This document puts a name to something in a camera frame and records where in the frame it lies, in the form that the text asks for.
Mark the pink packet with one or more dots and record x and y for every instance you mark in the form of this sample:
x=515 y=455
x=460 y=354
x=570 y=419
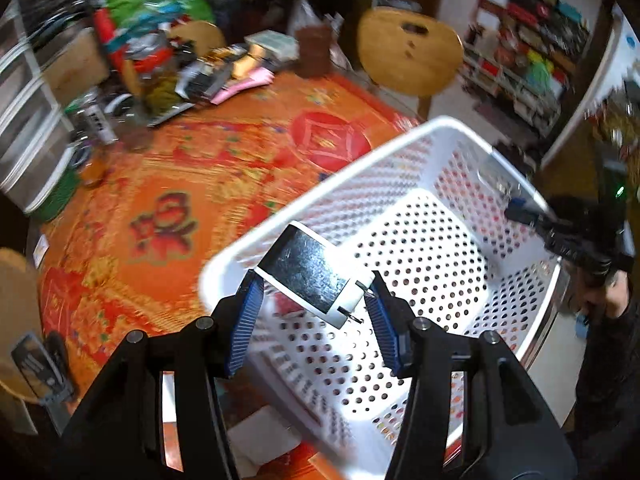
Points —
x=245 y=84

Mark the glass jar with orange contents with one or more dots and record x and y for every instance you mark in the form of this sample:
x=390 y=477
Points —
x=94 y=170

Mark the person's right forearm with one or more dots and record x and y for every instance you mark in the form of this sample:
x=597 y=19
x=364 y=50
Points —
x=610 y=385

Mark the small light blue object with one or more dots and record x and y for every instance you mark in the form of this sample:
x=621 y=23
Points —
x=582 y=325

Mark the clear plastic bag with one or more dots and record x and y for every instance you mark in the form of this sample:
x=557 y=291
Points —
x=310 y=15

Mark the black and white labelled bottle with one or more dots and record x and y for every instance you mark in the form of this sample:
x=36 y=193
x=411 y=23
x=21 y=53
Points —
x=97 y=125

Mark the metal binder clip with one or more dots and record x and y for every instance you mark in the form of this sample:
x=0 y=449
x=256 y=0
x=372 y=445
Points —
x=506 y=187

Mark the white charger with black face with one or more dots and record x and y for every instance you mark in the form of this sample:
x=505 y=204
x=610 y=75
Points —
x=307 y=270

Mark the black slotted spatula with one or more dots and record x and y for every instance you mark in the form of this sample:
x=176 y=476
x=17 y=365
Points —
x=40 y=365

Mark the person's right hand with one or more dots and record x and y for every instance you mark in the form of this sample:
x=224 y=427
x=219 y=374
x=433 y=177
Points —
x=619 y=290

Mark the red patterned tablecloth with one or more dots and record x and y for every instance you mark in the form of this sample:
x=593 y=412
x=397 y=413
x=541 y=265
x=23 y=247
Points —
x=225 y=160

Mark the glass jar with green contents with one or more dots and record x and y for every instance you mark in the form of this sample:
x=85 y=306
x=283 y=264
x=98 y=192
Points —
x=156 y=80

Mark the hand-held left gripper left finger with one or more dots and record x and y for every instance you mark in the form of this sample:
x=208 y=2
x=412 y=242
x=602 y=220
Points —
x=245 y=321

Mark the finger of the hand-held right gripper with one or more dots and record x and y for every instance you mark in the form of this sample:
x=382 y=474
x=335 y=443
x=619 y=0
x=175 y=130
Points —
x=525 y=212

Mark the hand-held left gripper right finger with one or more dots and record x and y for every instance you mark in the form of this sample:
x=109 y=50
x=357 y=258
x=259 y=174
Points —
x=386 y=335

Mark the clear plastic drawer unit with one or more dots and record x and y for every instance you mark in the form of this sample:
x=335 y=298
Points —
x=25 y=135

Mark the shelf of colourful goods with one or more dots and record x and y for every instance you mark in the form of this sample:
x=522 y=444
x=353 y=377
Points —
x=525 y=50

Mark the green coiled mat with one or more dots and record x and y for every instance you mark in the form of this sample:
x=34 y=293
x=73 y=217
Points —
x=55 y=200

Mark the white perforated plastic basket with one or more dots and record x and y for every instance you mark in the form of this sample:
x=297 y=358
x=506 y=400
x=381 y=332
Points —
x=425 y=220

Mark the white paper sheet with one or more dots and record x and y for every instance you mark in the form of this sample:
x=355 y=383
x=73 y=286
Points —
x=265 y=440

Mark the brown cylindrical container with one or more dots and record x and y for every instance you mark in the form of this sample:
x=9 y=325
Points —
x=314 y=50

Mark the pale green box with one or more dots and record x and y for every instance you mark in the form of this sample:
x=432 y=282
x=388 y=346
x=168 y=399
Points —
x=270 y=42

